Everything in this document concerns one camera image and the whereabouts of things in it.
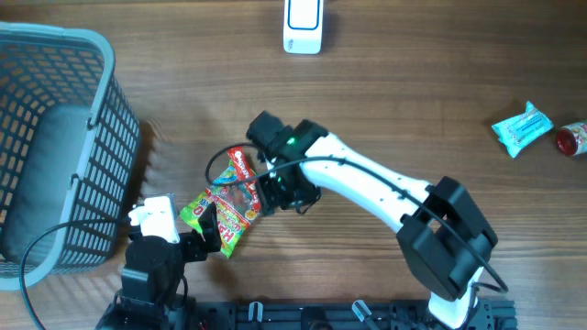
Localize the Haribo gummy candy bag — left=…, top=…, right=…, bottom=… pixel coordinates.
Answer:
left=180, top=160, right=261, bottom=259

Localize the red Nescafe coffee stick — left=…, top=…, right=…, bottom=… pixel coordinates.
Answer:
left=227, top=147, right=255, bottom=181

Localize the grey plastic shopping basket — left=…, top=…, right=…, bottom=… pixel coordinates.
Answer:
left=1, top=22, right=140, bottom=292

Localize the teal tissue packet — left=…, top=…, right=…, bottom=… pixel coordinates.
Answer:
left=492, top=101, right=554, bottom=159

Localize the green lidded jar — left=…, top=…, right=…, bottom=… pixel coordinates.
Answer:
left=556, top=120, right=587, bottom=156

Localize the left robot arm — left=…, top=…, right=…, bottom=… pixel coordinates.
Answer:
left=96, top=203, right=222, bottom=329

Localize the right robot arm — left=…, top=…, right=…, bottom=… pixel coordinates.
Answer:
left=246, top=111, right=498, bottom=329

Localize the white barcode scanner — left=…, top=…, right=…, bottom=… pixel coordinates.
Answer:
left=282, top=0, right=324, bottom=55

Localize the black left camera cable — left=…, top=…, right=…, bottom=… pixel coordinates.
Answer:
left=18, top=217, right=134, bottom=330

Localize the black camera cable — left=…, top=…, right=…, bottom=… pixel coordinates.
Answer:
left=205, top=142, right=509, bottom=330
left=18, top=217, right=134, bottom=330

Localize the black right camera cable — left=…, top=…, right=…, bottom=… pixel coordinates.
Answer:
left=205, top=142, right=509, bottom=330

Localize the black mounting rail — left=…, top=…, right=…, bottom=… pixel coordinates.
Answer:
left=197, top=298, right=518, bottom=330

